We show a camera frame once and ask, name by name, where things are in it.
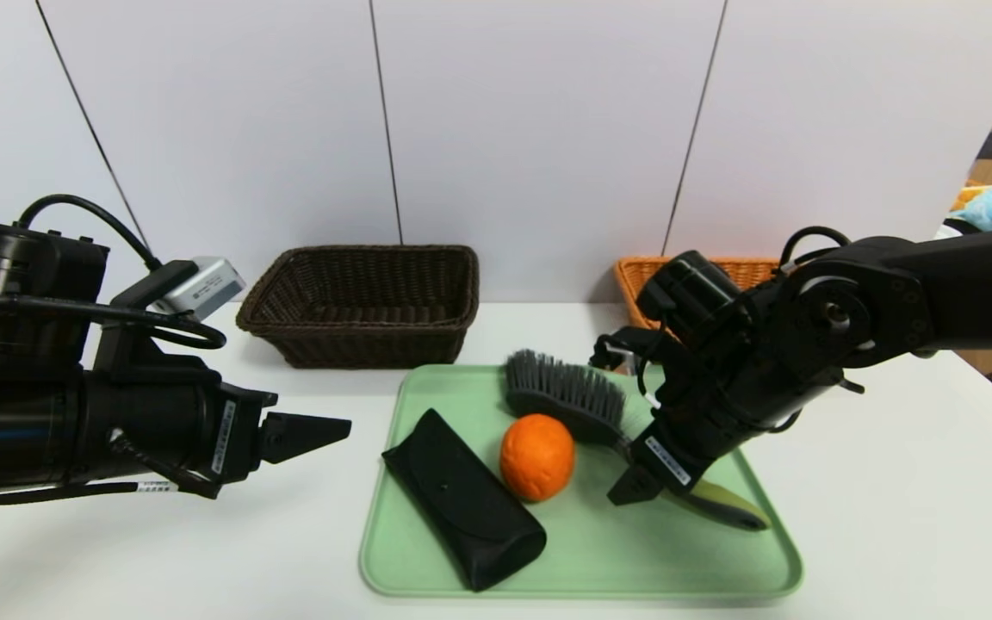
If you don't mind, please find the light green plastic tray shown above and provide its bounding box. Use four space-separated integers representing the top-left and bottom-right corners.
359 364 804 598

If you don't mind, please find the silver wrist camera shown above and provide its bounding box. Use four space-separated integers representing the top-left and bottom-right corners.
589 327 662 380
96 257 247 373

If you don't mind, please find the dark brown wicker basket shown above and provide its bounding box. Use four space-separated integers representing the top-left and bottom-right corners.
236 245 481 370

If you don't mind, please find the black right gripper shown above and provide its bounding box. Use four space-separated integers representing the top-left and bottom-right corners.
606 369 843 506

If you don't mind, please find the orange fruit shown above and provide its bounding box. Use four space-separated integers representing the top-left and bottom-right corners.
499 412 576 502

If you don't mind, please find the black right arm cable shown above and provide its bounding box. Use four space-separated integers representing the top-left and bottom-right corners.
777 226 853 275

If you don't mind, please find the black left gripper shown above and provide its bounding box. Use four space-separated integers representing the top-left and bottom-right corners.
77 368 353 500

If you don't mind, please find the grey brush with green handle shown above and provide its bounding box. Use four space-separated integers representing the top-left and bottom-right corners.
505 349 769 532

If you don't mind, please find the thin black cable white tag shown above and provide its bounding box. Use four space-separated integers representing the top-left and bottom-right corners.
0 431 221 511

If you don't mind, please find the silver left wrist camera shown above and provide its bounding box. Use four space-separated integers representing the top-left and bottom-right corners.
96 257 247 373

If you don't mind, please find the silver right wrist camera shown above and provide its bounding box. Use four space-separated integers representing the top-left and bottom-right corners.
589 327 662 380

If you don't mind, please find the black glasses case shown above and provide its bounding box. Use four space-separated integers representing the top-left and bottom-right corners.
382 408 548 592

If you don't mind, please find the orange wicker basket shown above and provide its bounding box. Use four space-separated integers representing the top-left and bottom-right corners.
614 256 781 333

